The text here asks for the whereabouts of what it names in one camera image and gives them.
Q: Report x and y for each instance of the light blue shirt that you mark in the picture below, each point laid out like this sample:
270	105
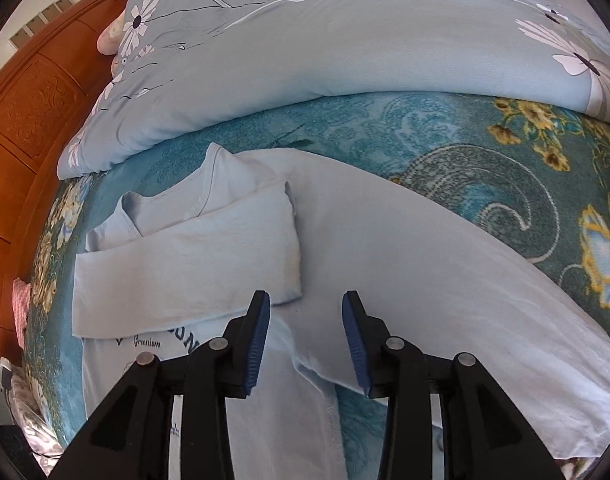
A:
410	270

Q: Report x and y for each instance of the carved wooden headboard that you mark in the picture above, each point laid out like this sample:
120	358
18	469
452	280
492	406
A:
30	135

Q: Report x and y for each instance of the pink cloth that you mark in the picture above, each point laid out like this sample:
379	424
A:
21	310

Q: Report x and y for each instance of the grey-blue daisy print duvet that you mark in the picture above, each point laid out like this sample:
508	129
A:
335	45

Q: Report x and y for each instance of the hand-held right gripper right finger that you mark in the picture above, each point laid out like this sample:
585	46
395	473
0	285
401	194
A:
355	345

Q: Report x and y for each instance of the pink pillow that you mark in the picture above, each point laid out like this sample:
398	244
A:
107	37

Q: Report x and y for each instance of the black plug adapter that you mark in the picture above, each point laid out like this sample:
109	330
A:
7	375

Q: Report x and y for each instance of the pale floral bed sheet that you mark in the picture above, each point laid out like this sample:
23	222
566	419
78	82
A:
32	420

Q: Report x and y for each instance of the teal floral bed blanket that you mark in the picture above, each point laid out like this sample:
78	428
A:
460	170

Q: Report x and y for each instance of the grey wall switch panel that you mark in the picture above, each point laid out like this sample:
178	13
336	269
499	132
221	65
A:
40	20

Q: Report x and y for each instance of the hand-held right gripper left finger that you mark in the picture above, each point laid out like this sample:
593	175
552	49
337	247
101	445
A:
257	345

